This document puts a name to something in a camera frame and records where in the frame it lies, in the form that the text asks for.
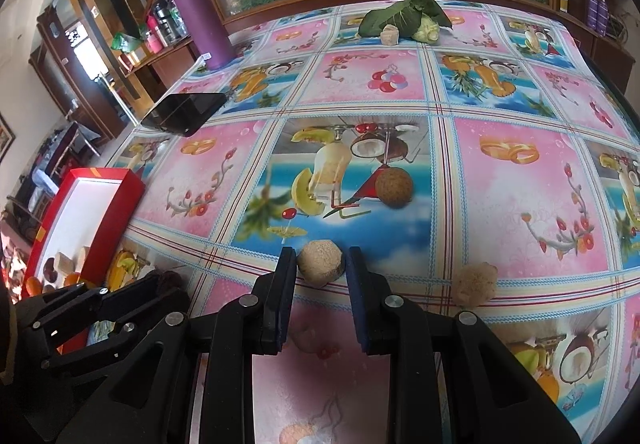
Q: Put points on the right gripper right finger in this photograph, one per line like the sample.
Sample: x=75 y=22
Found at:
x=367 y=295

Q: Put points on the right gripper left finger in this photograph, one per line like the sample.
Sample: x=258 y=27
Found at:
x=275 y=292

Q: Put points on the large beige cylinder chunk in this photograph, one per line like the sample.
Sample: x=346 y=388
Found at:
x=320 y=262

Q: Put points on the round brown fruit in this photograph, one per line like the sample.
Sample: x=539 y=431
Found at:
x=394 y=187

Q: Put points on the orange fruit in tray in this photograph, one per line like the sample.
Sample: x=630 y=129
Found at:
x=33 y=286

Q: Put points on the fruit pattern tablecloth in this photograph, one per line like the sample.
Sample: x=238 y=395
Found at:
x=519 y=156

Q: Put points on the red tray box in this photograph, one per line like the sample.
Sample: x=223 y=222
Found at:
x=88 y=215

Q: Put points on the black smartphone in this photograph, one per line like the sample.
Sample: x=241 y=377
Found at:
x=183 y=113

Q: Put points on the small beige chunk by vegetable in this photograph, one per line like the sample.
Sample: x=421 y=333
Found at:
x=389 y=35

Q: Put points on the pink bottle on shelf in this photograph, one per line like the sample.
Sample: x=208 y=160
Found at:
x=155 y=40

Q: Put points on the green bag on shelf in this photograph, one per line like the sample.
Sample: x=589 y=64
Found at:
x=125 y=43

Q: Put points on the green leafy vegetable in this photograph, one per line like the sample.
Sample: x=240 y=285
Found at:
x=419 y=20

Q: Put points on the dark steel flask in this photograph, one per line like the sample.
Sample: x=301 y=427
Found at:
x=165 y=22

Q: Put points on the wooden side shelf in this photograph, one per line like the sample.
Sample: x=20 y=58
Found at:
x=125 y=33

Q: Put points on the purple thermos bottle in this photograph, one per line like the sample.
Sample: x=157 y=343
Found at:
x=207 y=32

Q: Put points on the purple bottle pair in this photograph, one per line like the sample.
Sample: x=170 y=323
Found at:
x=597 y=16

